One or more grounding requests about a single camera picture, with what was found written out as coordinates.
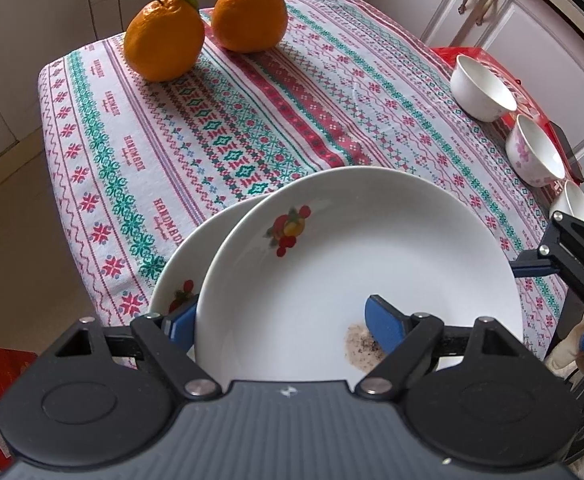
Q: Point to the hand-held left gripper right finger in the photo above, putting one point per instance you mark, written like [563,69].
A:
[384,322]

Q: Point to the orange with leafy stem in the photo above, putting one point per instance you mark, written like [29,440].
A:
[164,40]

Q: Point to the white bowl with pink flowers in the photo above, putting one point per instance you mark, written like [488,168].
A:
[482,85]
[574,207]
[534,152]

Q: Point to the patterned red green tablecloth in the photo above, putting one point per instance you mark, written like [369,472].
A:
[282,120]

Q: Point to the black phone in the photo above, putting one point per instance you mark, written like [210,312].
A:
[569,152]

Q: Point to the white plate with fruit print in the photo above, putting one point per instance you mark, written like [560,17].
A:
[191,260]
[352,260]

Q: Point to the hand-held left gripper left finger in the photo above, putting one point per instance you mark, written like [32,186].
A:
[184,322]

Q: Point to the orange without leaves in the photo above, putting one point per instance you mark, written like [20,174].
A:
[249,12]

